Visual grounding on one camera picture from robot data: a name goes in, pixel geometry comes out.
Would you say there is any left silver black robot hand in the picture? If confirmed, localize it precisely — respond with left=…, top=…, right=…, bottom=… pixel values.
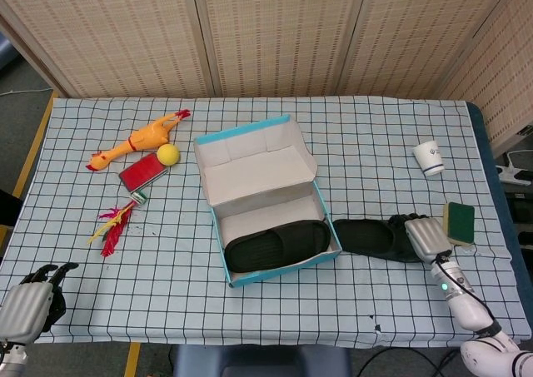
left=0, top=262, right=79, bottom=345

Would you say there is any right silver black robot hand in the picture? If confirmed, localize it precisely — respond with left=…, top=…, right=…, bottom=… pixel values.
left=389, top=213, right=454, bottom=265

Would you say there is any black rubber slipper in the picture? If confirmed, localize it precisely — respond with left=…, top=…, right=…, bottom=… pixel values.
left=224, top=220, right=332, bottom=274
left=332, top=217, right=424, bottom=264

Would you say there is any blue white cardboard shoe box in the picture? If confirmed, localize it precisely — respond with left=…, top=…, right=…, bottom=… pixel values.
left=192, top=114, right=343, bottom=289

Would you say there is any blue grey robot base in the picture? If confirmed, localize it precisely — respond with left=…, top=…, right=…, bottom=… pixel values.
left=172, top=344, right=353, bottom=377

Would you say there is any green yellow sponge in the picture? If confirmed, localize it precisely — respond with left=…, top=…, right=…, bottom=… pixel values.
left=441, top=201, right=476, bottom=245

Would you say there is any white paper cup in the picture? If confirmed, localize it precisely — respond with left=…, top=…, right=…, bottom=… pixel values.
left=412, top=140, right=446, bottom=177

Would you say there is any blue checked tablecloth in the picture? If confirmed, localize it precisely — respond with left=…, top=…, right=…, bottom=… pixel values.
left=0, top=96, right=526, bottom=349

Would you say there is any black floor equipment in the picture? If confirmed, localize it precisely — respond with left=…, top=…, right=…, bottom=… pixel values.
left=506, top=185, right=533, bottom=231

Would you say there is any black object at table side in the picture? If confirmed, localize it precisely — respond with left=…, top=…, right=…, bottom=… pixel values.
left=0, top=188, right=22, bottom=227

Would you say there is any white floor device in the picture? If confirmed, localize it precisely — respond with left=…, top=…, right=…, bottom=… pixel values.
left=495, top=150, right=533, bottom=186

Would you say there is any red yellow feather shuttlecock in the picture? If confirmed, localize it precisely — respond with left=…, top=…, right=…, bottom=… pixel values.
left=86, top=190, right=149, bottom=258

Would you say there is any red flat box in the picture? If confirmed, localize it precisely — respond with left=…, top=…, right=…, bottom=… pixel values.
left=118, top=152, right=169, bottom=186

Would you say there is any yellow rubber chicken toy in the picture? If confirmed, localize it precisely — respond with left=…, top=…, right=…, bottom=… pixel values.
left=86, top=108, right=192, bottom=172

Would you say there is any yellow foam ball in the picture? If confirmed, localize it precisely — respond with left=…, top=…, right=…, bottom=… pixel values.
left=157, top=143, right=181, bottom=168

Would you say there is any bamboo folding screen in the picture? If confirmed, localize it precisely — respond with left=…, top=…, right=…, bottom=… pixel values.
left=0, top=0, right=533, bottom=156

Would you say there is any blue grey background object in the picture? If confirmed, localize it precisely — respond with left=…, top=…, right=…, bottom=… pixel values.
left=0, top=31, right=17, bottom=72

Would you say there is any black floor cable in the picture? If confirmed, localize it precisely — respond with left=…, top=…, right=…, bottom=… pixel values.
left=356, top=345, right=463, bottom=377

